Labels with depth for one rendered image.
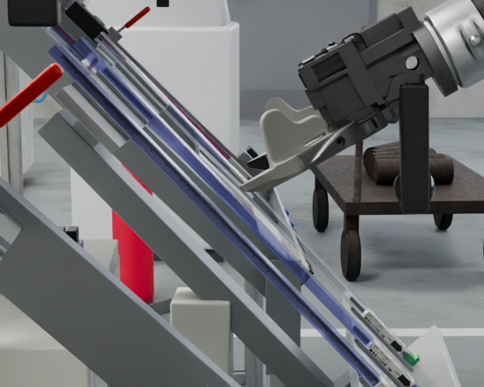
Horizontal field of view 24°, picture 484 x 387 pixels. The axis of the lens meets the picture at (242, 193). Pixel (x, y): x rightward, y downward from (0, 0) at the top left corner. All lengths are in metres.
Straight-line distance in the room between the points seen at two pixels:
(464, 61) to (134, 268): 2.96
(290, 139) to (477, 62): 0.17
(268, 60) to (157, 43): 4.95
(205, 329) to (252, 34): 8.29
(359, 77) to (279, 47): 8.43
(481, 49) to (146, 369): 0.39
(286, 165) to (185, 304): 0.25
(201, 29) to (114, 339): 3.66
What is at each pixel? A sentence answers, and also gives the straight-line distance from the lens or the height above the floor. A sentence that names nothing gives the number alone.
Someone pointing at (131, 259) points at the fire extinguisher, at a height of 0.21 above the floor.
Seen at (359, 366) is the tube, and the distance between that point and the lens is 1.05.
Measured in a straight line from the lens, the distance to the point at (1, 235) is 0.77.
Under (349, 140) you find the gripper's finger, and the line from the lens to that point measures 0.95.
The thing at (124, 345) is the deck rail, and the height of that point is 0.88.
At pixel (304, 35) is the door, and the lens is 9.39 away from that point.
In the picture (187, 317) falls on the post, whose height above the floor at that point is 0.82.
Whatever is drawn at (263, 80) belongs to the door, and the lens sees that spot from 9.40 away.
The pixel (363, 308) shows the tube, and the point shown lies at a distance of 1.26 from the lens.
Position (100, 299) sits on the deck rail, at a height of 0.92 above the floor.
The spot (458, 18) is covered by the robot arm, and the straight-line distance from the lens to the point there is 0.98.
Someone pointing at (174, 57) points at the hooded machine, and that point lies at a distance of 4.48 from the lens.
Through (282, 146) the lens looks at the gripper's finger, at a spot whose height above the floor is 1.01.
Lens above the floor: 1.15
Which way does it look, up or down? 11 degrees down
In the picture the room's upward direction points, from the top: straight up
